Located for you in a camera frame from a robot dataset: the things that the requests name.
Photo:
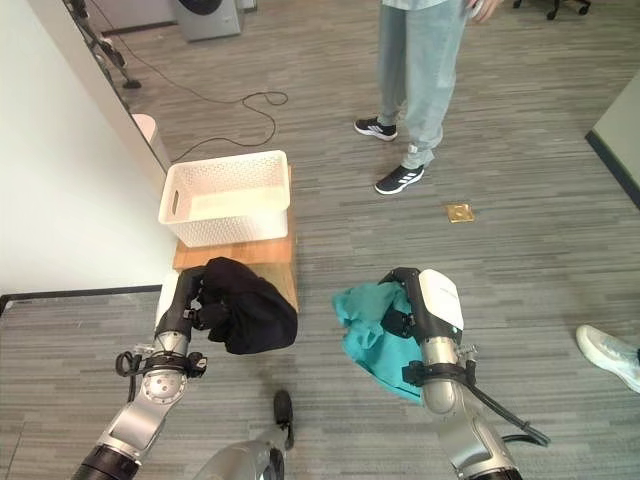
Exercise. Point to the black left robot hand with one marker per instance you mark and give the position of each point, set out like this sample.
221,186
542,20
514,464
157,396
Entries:
181,300

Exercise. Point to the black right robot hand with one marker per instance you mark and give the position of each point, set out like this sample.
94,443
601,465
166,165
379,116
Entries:
430,305

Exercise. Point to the teal garment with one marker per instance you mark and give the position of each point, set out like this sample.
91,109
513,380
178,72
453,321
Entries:
367,320

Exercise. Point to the black garment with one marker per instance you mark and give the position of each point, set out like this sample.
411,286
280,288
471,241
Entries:
252,310

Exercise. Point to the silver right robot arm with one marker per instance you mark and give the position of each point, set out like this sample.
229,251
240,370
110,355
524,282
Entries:
450,400

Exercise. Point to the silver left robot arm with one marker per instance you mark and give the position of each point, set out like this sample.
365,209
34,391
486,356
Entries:
137,395

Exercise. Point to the white plastic laundry basket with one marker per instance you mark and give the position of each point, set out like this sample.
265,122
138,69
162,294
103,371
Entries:
225,200

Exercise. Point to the brass floor socket plate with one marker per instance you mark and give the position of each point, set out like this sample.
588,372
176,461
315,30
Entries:
460,213

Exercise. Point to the wooden stool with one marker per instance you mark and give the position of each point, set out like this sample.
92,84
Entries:
280,270

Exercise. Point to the black robot foot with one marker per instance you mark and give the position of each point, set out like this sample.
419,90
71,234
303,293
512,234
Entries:
283,412

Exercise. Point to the white waste bin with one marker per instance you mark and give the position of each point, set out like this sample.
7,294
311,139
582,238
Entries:
150,137

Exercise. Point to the silver robot leg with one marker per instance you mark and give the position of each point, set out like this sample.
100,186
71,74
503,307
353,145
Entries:
245,460

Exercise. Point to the white sneaker of person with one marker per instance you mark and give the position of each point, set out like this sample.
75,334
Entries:
607,355

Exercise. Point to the person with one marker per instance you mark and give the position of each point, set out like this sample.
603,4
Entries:
417,90

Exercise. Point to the grey washing machine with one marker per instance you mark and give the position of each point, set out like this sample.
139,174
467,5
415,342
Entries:
210,17

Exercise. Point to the black office chair base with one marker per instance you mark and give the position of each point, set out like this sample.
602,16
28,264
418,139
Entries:
555,6

